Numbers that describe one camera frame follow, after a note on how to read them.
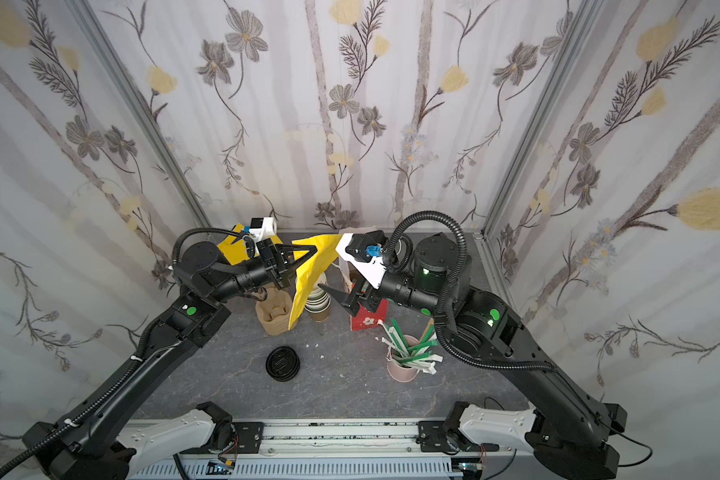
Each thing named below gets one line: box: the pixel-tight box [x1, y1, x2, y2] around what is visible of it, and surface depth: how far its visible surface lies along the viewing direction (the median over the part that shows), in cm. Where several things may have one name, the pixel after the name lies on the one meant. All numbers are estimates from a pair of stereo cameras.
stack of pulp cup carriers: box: [255, 283, 292, 336], surface depth 89 cm
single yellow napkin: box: [288, 234, 342, 330], surface depth 59 cm
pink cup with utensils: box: [378, 318, 443, 383], surface depth 79 cm
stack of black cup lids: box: [265, 346, 301, 382], surface depth 84 cm
